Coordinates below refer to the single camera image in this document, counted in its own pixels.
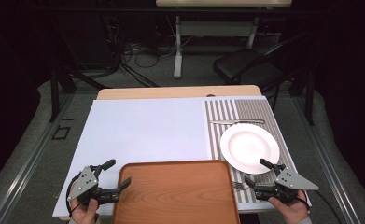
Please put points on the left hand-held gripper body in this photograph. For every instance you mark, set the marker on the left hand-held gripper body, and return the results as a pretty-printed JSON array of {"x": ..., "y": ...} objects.
[{"x": 84, "y": 183}]

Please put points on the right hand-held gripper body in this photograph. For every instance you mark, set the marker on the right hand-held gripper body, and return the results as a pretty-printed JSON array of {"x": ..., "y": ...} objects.
[{"x": 290, "y": 180}]

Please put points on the white round plate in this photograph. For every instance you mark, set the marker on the white round plate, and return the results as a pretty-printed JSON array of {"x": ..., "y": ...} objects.
[{"x": 248, "y": 147}]

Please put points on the brown wooden tray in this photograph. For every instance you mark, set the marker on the brown wooden tray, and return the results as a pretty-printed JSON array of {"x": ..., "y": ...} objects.
[{"x": 177, "y": 193}]

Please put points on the silver table knife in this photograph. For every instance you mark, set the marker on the silver table knife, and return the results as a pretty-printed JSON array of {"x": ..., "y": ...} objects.
[{"x": 230, "y": 122}]

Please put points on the person's right hand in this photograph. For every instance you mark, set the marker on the person's right hand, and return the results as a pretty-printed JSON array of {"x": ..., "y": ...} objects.
[{"x": 290, "y": 211}]

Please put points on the person's left hand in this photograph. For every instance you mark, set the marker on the person's left hand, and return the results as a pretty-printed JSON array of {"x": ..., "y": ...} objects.
[{"x": 85, "y": 214}]

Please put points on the white board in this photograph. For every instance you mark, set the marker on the white board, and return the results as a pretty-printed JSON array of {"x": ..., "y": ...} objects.
[{"x": 146, "y": 130}]

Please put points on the grey striped placemat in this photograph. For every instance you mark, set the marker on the grey striped placemat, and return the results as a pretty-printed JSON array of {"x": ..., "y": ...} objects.
[{"x": 255, "y": 110}]

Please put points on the black metal stand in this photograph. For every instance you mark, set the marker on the black metal stand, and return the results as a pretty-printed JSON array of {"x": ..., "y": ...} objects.
[
  {"x": 55, "y": 93},
  {"x": 310, "y": 99}
]

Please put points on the black folding chair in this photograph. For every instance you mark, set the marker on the black folding chair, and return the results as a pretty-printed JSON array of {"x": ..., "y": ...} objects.
[{"x": 245, "y": 67}]

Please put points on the white-legged desk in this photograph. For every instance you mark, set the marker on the white-legged desk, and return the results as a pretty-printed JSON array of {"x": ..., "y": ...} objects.
[{"x": 214, "y": 29}]

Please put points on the metal floor rail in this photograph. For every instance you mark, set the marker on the metal floor rail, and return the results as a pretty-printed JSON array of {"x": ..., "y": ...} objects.
[
  {"x": 329, "y": 168},
  {"x": 27, "y": 165}
]

